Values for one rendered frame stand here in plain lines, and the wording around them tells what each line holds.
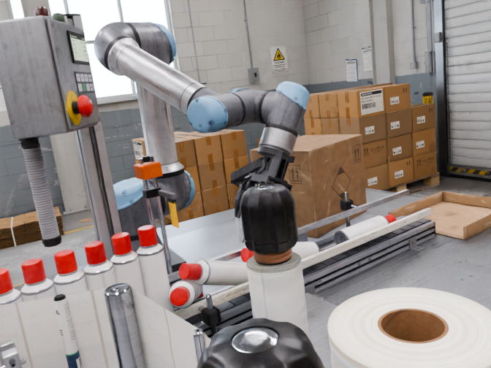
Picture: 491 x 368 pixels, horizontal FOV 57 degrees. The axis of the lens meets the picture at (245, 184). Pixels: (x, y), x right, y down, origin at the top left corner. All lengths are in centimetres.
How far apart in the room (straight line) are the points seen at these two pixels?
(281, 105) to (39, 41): 48
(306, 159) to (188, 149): 299
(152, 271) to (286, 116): 42
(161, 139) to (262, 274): 71
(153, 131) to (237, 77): 577
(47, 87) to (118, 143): 558
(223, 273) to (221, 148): 350
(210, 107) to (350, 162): 70
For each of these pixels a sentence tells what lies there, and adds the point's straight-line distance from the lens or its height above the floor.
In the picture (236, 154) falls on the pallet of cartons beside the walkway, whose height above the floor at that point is 67.
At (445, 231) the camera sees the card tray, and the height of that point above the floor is 83.
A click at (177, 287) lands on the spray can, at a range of 89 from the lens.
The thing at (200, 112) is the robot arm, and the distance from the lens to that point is 95.
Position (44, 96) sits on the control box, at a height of 135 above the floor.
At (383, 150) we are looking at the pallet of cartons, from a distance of 470.
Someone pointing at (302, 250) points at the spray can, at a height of 93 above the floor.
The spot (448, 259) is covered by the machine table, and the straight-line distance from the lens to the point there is 129.
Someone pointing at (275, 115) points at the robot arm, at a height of 126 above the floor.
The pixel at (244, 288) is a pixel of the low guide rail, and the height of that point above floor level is 91.
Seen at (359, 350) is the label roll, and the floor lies 102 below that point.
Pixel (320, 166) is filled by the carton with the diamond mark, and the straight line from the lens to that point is 139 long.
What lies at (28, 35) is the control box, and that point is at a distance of 84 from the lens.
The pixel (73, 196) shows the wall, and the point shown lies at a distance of 632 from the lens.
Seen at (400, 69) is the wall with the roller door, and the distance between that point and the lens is 626.
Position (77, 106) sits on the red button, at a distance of 84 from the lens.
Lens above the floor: 133
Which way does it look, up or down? 12 degrees down
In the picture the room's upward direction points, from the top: 7 degrees counter-clockwise
